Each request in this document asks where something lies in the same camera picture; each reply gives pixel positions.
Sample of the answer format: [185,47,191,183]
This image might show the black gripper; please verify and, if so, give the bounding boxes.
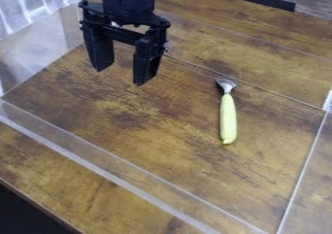
[79,0,171,86]

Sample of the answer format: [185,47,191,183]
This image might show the green handled metal spoon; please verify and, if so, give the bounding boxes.
[216,78,237,145]

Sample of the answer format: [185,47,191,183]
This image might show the clear acrylic front barrier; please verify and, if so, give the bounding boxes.
[0,99,268,234]

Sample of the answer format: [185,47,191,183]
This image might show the clear acrylic barrier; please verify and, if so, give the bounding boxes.
[0,99,268,234]
[276,88,332,234]

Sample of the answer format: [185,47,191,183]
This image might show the clear acrylic right barrier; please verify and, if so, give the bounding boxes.
[276,88,332,234]

